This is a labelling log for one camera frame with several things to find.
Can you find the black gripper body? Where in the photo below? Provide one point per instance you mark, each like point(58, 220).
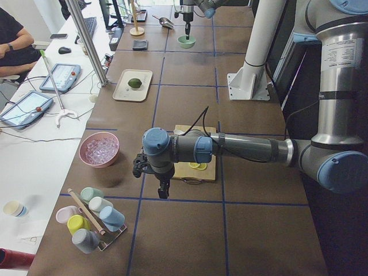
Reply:
point(187, 18)
point(163, 177)

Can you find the light green bowl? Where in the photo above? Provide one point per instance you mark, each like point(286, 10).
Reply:
point(186, 42)

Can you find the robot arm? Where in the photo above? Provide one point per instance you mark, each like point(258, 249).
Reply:
point(333, 157)
point(207, 7)

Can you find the pink bowl of ice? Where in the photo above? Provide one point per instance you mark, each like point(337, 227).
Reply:
point(99, 150)

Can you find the bamboo cutting board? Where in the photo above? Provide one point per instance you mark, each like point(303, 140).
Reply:
point(207, 172)

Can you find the metal scoop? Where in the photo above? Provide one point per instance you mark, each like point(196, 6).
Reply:
point(164, 22)

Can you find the wooden mug tree stand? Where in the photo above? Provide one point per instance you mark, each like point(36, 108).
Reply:
point(136, 30)

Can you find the grey folded cloth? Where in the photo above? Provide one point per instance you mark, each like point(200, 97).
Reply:
point(140, 45)

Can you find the blue cup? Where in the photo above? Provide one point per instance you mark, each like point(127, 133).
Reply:
point(112, 218)

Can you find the white cup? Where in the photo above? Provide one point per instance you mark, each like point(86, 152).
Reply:
point(96, 204)

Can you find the light green cup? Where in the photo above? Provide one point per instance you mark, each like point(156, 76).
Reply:
point(88, 193)

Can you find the black box with label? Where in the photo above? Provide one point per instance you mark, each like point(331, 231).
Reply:
point(115, 36)

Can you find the cup rack with wooden bar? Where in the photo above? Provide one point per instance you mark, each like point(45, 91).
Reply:
point(98, 226)

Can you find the green avocado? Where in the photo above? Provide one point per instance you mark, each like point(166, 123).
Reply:
point(135, 83)

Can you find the white rabbit tray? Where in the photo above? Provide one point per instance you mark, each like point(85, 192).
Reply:
point(123, 92)

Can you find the yellow cup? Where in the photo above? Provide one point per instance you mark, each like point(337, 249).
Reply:
point(77, 222)

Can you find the grey cup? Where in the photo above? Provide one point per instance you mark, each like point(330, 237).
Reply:
point(85, 240)

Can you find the pink cup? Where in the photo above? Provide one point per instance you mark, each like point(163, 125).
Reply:
point(63, 214)

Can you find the reacher grabber tool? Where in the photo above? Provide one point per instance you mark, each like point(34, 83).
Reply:
point(63, 112)

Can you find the black keyboard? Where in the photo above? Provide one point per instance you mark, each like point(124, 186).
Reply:
point(91, 24)

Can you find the far teach pendant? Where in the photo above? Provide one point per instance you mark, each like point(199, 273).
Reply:
point(64, 76)

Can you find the teach pendant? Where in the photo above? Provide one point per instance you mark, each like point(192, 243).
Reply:
point(64, 76)
point(27, 110)

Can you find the black computer mouse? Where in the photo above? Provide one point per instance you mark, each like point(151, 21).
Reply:
point(64, 50)

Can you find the near teach pendant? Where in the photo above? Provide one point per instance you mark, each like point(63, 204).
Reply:
point(27, 110)

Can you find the smartphone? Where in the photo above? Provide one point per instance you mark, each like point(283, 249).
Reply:
point(56, 36)

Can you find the paper cup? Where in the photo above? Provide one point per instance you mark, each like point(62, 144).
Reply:
point(15, 208)

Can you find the red object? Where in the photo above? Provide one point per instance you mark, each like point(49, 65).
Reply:
point(16, 260)

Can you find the seated person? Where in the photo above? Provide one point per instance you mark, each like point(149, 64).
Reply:
point(18, 56)

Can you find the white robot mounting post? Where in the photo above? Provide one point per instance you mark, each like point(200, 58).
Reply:
point(250, 82)

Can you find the aluminium frame post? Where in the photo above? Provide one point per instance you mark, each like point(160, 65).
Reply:
point(83, 32)

